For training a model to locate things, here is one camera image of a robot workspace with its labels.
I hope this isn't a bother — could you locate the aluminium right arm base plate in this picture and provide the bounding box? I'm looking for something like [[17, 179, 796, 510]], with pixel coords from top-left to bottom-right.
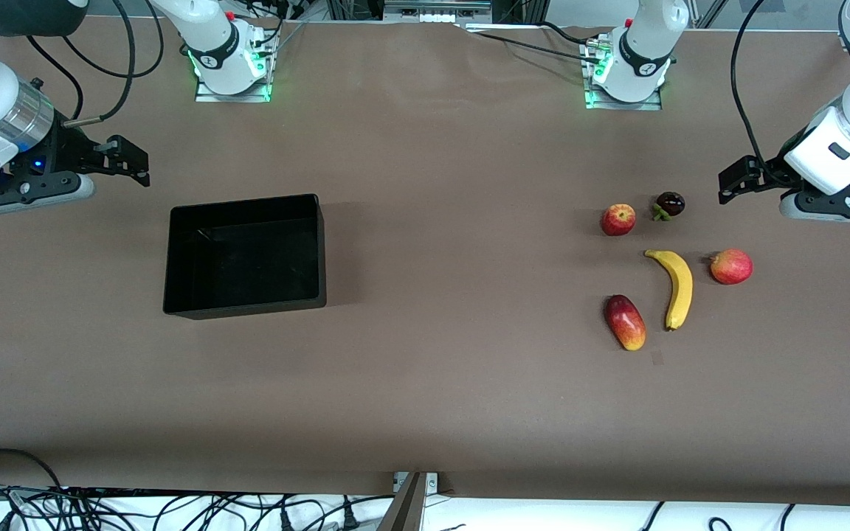
[[193, 29, 278, 103]]

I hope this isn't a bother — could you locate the aluminium left arm base plate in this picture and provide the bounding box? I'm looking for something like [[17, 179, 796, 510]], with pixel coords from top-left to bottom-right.
[[584, 33, 663, 111]]

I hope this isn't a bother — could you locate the grey metal device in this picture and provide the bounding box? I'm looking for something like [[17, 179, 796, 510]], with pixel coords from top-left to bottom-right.
[[383, 0, 494, 27]]

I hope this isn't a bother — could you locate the black cable on table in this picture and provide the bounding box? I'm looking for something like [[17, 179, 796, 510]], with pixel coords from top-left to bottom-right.
[[462, 22, 603, 64]]

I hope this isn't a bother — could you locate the black plastic box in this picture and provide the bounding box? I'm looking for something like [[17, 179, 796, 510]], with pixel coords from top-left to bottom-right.
[[163, 194, 327, 320]]

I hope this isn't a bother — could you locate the dark purple mangosteen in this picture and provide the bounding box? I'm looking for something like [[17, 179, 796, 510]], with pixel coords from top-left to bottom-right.
[[652, 191, 686, 222]]

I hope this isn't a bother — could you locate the red yellow mango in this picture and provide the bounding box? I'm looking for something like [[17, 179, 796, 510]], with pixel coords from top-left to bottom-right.
[[604, 294, 647, 352]]

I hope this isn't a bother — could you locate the dark slanted bar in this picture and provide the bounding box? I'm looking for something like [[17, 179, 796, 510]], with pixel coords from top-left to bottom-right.
[[377, 472, 427, 531]]

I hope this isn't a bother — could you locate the red apple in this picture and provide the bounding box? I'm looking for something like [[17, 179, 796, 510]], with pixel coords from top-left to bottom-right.
[[709, 249, 754, 285], [601, 204, 636, 237]]

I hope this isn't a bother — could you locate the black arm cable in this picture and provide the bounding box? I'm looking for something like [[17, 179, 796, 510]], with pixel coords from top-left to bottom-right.
[[27, 0, 166, 122], [730, 0, 784, 174]]

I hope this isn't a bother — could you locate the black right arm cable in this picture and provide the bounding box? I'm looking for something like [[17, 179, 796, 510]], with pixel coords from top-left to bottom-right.
[[27, 0, 166, 122]]

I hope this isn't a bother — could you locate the small aluminium bracket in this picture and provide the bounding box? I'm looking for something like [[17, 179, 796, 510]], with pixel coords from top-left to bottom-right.
[[393, 472, 440, 493]]

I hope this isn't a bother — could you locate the yellow banana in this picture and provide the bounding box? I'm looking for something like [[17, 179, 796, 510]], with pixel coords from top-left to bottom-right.
[[644, 249, 694, 331]]

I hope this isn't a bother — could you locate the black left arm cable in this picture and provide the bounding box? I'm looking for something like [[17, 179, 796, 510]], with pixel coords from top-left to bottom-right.
[[730, 0, 784, 174]]

